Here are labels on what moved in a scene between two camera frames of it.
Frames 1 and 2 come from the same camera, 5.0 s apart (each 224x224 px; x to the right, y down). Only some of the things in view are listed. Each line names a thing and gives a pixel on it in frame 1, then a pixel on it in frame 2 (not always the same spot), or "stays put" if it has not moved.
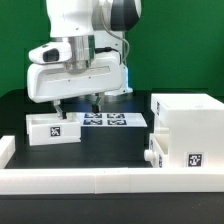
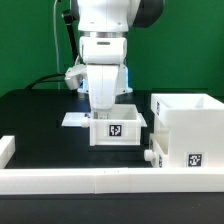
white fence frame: x=77 y=181 stays put
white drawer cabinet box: x=194 y=123 stays put
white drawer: x=50 y=129 to x=120 y=124
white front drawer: x=158 y=153 stays put
